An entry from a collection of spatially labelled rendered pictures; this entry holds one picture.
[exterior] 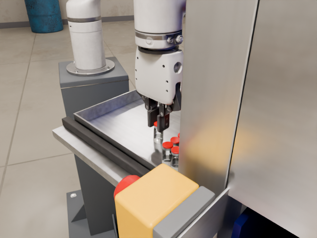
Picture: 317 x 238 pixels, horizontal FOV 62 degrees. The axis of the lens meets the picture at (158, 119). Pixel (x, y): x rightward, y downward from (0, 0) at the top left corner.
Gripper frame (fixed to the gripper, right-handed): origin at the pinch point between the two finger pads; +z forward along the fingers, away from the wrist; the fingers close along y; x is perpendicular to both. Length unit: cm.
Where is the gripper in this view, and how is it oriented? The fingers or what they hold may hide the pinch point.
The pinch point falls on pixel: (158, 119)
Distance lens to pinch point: 56.2
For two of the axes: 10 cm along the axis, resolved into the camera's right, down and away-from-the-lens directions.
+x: -6.9, 3.6, -6.2
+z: 0.0, 8.6, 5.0
